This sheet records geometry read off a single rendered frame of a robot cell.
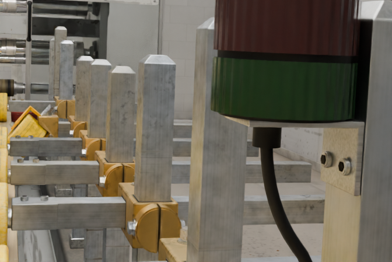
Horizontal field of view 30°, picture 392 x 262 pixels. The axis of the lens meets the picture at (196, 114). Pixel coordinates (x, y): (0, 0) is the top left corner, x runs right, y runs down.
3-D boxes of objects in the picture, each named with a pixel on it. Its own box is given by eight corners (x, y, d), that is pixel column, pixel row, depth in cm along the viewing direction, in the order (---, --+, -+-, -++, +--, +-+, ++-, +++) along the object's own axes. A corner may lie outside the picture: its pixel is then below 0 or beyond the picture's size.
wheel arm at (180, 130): (218, 136, 167) (219, 123, 167) (221, 138, 164) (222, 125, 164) (56, 135, 158) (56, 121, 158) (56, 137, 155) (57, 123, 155)
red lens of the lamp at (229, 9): (321, 53, 34) (324, 5, 34) (385, 57, 28) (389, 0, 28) (196, 48, 33) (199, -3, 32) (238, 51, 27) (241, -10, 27)
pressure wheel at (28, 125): (22, 155, 159) (47, 127, 160) (23, 161, 152) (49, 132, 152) (1, 137, 157) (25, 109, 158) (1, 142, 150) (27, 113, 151)
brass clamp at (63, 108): (73, 114, 212) (73, 96, 211) (77, 119, 199) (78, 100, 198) (51, 113, 210) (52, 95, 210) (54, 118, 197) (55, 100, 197)
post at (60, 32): (62, 180, 231) (66, 27, 226) (63, 182, 227) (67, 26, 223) (51, 180, 230) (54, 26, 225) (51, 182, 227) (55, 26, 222)
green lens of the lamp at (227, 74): (318, 106, 34) (321, 59, 34) (381, 121, 29) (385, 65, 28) (194, 104, 33) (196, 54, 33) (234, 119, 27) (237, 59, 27)
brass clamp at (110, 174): (128, 182, 116) (129, 150, 115) (144, 201, 103) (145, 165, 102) (89, 182, 114) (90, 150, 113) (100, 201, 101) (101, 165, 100)
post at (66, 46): (68, 210, 207) (72, 40, 202) (69, 213, 204) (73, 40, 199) (55, 210, 206) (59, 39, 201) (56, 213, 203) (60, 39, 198)
